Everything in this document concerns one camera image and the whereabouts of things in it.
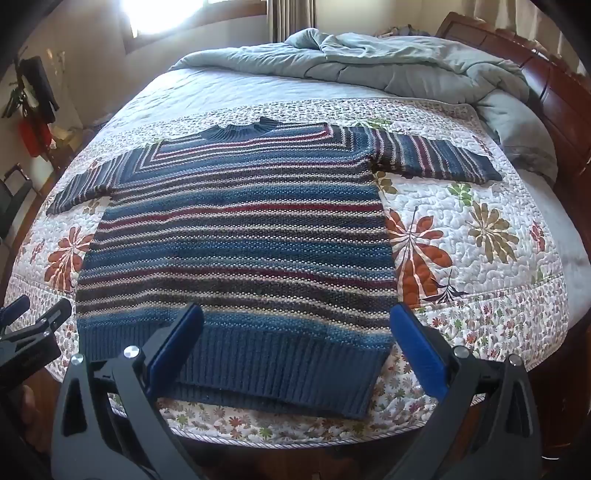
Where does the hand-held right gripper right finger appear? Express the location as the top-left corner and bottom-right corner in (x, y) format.
(388, 302), (544, 480)

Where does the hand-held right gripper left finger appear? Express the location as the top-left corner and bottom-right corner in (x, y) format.
(51, 302), (208, 480)

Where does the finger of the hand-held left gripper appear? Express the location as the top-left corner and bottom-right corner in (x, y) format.
(0, 299), (73, 354)
(0, 295), (31, 329)

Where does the striped knit sweater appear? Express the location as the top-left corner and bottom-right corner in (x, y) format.
(46, 116), (504, 421)

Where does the floral quilted bedspread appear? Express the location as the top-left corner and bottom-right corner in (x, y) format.
(7, 60), (573, 448)

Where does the black chair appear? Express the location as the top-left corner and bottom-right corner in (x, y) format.
(0, 167), (34, 243)

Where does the hanging red garment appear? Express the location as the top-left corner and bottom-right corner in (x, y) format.
(18, 117), (52, 158)

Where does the wooden side table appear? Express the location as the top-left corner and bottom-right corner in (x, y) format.
(48, 127), (90, 158)

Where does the grey bed sheet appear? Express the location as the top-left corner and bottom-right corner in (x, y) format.
(515, 164), (591, 335)

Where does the hanging black garment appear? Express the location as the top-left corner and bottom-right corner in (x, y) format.
(21, 55), (61, 124)

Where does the grey comforter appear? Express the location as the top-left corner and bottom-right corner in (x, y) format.
(168, 28), (559, 185)

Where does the wooden headboard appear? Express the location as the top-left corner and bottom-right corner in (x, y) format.
(436, 11), (591, 195)

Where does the window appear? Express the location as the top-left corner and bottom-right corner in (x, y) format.
(111, 0), (269, 52)

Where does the grey curtain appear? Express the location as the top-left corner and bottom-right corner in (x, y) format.
(265, 0), (318, 44)

